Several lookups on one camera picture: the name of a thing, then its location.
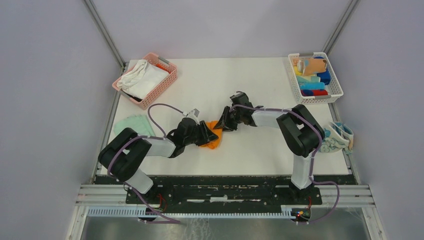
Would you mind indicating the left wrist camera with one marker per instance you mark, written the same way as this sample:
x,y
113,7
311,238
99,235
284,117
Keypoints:
x,y
193,114

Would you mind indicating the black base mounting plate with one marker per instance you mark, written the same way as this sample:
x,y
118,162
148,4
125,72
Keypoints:
x,y
228,194

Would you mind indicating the bright orange towel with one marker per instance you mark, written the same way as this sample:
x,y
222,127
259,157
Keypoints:
x,y
219,132

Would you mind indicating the red blue rolled towel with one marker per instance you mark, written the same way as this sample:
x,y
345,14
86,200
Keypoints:
x,y
313,92

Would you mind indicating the patterned white blue towel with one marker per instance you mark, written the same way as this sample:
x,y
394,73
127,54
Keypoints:
x,y
337,137

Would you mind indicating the light blue rolled towel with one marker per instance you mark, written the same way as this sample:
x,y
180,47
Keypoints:
x,y
311,85

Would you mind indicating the white cloth in basket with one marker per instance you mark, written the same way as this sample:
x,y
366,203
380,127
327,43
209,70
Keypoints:
x,y
142,79

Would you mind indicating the dark blue rolled towel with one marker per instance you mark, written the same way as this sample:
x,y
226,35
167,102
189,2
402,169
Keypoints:
x,y
325,76

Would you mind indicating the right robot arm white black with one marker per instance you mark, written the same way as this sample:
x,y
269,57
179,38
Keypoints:
x,y
301,131

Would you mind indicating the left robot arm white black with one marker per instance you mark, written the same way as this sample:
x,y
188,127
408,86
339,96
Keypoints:
x,y
123,156

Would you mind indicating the mint green folded towel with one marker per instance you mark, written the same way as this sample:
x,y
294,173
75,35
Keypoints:
x,y
139,123

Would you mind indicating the pink plastic basket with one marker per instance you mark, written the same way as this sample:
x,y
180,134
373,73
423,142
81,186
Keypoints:
x,y
153,59

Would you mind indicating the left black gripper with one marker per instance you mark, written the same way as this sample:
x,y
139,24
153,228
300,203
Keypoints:
x,y
206,134

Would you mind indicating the red item in basket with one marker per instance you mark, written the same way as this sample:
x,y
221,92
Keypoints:
x,y
160,66

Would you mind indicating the white slotted cable duct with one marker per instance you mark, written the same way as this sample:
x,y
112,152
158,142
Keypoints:
x,y
144,212

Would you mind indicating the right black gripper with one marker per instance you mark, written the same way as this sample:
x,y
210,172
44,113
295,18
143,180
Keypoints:
x,y
224,121

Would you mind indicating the teal rolled towel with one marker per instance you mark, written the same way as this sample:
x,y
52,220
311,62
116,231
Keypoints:
x,y
308,79

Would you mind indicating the white plastic basket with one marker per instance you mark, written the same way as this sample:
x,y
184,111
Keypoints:
x,y
334,88

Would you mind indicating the yellow rolled towel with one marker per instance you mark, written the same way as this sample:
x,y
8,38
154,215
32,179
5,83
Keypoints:
x,y
296,71

